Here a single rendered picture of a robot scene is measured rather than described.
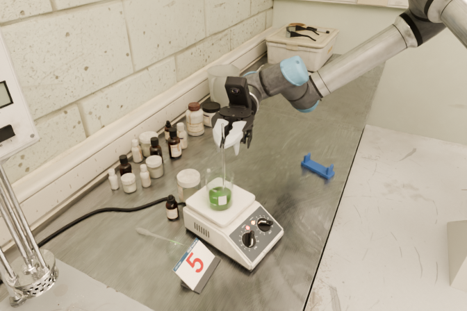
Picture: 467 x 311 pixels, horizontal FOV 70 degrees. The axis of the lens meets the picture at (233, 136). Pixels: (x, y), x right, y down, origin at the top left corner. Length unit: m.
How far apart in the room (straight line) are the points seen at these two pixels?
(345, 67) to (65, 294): 0.83
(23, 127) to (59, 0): 0.54
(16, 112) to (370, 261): 0.71
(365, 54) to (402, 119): 1.27
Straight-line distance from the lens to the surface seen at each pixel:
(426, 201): 1.04
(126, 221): 0.89
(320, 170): 1.03
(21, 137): 0.44
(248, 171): 1.01
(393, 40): 0.98
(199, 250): 0.76
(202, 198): 0.79
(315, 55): 1.74
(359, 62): 0.96
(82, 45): 0.97
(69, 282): 0.80
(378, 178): 1.07
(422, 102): 2.16
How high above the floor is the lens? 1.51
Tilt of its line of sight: 31 degrees down
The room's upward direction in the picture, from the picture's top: straight up
